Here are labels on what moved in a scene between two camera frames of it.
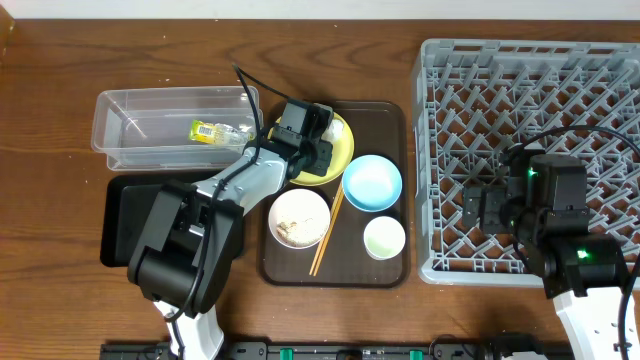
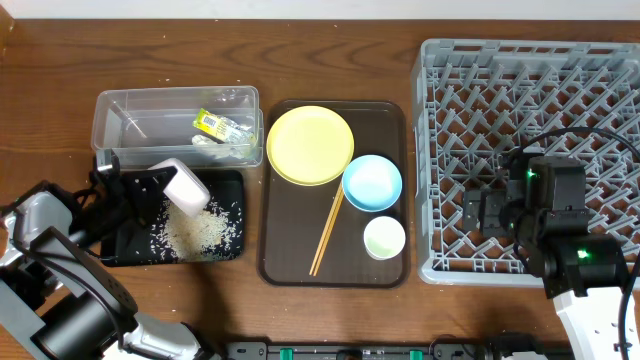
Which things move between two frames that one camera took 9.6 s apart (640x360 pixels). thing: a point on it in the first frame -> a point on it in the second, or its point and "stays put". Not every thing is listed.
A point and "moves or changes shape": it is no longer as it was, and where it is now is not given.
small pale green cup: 384,237 stays put
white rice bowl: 299,218 moves or changes shape
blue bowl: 372,183 stays put
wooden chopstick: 326,229 stays put
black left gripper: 325,165 -> 124,195
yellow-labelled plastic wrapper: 221,134 moves or changes shape
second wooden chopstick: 330,233 stays put
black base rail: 494,348 stays put
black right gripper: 493,198 stays put
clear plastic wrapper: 334,131 -> 238,145
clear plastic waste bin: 176,128 stays put
